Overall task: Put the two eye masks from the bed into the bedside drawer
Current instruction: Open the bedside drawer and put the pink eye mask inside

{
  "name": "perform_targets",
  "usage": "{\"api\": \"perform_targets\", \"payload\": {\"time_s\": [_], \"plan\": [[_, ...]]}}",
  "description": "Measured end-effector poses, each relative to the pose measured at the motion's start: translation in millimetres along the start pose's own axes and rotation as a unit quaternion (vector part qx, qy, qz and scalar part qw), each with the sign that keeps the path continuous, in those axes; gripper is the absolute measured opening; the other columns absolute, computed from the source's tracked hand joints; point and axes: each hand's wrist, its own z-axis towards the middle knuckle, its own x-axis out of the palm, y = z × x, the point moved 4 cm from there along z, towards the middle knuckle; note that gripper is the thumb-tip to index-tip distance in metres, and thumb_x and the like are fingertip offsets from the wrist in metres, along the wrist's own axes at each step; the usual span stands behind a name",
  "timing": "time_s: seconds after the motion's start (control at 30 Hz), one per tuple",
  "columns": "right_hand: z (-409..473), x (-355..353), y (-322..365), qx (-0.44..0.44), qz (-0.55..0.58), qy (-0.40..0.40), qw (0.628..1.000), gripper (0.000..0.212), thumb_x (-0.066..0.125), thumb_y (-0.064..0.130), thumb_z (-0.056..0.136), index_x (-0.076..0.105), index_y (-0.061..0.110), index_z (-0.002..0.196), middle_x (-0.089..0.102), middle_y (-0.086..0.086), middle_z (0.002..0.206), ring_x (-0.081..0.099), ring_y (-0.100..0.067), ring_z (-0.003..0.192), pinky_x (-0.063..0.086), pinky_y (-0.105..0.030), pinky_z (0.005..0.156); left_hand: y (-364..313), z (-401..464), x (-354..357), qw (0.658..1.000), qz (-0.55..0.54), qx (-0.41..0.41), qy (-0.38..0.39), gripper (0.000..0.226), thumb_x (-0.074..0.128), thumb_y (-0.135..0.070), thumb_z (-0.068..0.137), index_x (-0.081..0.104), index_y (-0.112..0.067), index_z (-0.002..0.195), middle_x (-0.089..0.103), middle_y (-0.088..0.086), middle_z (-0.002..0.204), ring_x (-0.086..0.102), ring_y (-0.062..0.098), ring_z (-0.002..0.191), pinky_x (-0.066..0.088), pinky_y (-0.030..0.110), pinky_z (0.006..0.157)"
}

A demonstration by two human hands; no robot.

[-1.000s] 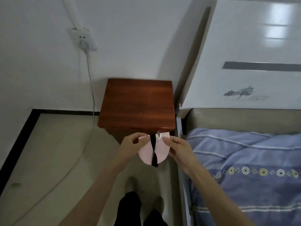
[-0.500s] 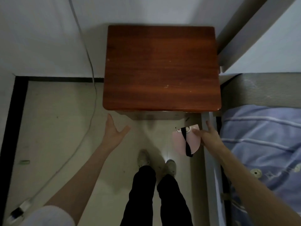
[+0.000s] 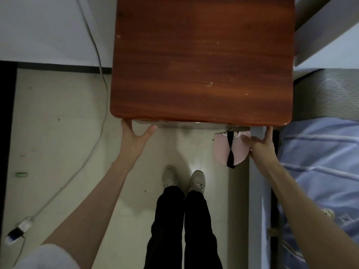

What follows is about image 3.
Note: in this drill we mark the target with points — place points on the white bed frame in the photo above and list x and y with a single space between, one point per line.
259 210

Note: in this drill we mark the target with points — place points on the black trousers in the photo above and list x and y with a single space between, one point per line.
182 229

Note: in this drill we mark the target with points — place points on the small green floor scrap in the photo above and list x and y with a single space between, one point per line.
21 174

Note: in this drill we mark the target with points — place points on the person's right thumb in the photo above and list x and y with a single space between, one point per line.
247 140

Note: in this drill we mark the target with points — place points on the person's right beige shoe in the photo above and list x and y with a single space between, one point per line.
197 180

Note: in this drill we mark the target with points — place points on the person's left thumb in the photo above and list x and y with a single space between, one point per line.
149 132

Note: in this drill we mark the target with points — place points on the blue striped bedsheet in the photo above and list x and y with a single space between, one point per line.
322 165

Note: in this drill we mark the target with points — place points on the person's right forearm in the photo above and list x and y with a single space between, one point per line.
305 218

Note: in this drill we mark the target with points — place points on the person's left hand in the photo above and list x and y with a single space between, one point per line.
131 145

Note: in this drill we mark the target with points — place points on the pink round object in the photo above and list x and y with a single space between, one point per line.
221 151

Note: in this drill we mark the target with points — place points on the person's beige shoe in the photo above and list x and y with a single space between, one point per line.
169 177
197 180

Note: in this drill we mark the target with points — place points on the person's right hand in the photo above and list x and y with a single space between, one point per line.
262 152

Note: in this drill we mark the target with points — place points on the red-brown wooden table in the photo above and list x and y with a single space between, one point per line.
202 61

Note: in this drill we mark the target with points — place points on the person's left forearm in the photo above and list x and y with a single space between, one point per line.
89 210

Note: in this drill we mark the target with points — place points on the white sleeve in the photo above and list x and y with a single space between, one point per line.
45 257

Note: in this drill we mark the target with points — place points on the grey striped mattress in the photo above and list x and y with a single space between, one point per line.
328 95

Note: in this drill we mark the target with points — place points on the white power adapter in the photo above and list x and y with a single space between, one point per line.
18 231

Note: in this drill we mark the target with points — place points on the white furniture panel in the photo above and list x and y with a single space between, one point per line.
325 30

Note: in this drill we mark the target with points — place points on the person's left beige shoe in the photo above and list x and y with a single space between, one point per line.
169 177

